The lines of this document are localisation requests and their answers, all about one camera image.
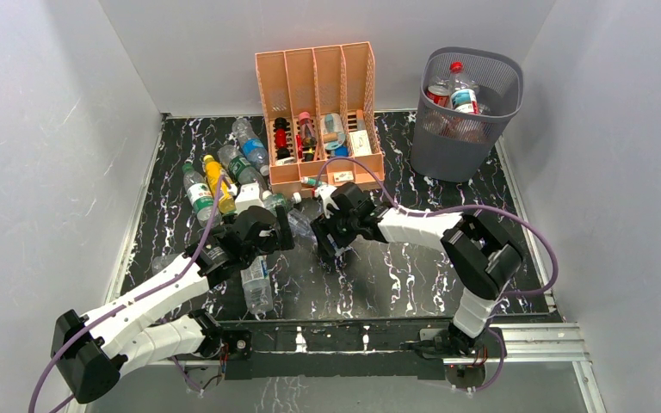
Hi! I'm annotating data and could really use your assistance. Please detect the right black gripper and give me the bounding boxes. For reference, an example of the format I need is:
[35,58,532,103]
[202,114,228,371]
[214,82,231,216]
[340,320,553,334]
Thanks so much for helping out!
[310,206,359,257]

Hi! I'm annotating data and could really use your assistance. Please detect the clear bottle red blue label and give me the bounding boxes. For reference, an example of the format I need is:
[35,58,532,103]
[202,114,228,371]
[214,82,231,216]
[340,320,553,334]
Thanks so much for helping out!
[448,61,480,114]

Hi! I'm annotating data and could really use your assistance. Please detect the red label cola bottle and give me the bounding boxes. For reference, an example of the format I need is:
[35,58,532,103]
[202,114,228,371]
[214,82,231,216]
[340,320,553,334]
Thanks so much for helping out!
[425,83,451,108]

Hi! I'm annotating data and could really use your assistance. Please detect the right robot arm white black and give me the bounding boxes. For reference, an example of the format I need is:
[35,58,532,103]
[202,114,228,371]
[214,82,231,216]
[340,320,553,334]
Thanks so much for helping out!
[311,182,523,357]

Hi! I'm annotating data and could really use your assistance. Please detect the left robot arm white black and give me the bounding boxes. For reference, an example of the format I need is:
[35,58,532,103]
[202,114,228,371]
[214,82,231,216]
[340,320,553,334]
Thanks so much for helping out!
[50,206,294,404]

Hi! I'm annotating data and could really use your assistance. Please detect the grey mesh waste bin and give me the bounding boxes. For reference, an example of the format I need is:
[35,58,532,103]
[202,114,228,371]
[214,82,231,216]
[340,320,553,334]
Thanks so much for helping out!
[411,46,523,182]

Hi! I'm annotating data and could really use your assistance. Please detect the small white box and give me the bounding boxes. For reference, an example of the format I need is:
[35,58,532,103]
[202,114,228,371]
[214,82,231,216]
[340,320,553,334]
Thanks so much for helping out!
[333,170,355,183]

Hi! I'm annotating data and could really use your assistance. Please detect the green tinted bottle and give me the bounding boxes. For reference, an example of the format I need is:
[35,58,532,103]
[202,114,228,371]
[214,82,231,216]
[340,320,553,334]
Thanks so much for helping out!
[262,190,302,213]

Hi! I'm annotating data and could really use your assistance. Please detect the green white tube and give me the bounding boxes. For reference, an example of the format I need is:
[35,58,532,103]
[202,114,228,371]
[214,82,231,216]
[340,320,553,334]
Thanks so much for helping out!
[300,176,326,188]

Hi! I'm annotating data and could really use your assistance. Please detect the clear water bottle white cap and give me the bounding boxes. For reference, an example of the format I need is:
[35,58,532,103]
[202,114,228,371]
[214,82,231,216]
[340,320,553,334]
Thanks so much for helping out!
[240,256,274,315]

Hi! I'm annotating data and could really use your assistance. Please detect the blue round object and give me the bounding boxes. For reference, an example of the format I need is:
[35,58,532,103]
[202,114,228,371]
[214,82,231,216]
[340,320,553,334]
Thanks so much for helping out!
[330,145,349,157]

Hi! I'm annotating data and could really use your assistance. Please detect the white carton box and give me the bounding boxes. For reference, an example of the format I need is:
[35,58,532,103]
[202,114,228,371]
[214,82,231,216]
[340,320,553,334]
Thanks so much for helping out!
[348,130,373,157]

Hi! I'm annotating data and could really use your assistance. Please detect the yellow juice bottle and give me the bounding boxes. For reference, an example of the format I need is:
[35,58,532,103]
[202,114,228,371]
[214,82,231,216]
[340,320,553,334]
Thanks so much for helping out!
[203,155,237,215]

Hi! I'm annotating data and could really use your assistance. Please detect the pink cap small bottle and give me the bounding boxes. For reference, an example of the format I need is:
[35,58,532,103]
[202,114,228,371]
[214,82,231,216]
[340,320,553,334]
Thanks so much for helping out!
[299,112,317,162]

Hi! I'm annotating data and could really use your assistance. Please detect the clear bottle dark green label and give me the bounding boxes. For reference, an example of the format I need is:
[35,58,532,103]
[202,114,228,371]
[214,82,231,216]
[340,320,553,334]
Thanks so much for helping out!
[218,145,268,192]

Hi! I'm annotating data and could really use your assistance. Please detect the clear bottle green cap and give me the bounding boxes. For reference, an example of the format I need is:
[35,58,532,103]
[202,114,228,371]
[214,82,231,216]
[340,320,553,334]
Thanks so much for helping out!
[182,163,221,227]

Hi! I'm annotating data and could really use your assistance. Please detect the red black dumbbell toy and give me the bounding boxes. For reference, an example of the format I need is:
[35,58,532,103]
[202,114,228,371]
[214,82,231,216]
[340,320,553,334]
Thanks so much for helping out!
[273,117,291,161]

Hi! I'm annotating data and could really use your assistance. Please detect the peach desk organizer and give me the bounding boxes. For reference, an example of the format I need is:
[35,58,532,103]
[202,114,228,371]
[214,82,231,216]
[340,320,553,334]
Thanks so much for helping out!
[255,41,385,197]

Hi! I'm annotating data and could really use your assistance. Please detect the clear empty bottle left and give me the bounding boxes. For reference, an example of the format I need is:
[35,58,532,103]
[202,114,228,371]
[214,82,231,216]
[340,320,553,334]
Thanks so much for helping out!
[151,254,182,275]

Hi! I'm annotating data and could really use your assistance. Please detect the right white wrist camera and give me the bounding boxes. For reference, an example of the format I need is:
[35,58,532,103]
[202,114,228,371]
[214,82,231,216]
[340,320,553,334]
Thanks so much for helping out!
[313,184,338,219]

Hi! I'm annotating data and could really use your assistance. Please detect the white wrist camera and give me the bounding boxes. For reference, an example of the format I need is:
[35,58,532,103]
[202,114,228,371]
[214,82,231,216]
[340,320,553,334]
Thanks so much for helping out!
[313,184,338,219]
[235,182,264,214]

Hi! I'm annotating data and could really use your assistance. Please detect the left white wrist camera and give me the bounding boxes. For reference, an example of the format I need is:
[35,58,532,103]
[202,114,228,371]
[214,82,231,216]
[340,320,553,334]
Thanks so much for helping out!
[235,182,264,214]

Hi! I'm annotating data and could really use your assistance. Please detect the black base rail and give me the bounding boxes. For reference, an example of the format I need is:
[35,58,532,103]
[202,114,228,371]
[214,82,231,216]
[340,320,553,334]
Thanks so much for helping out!
[220,317,507,385]

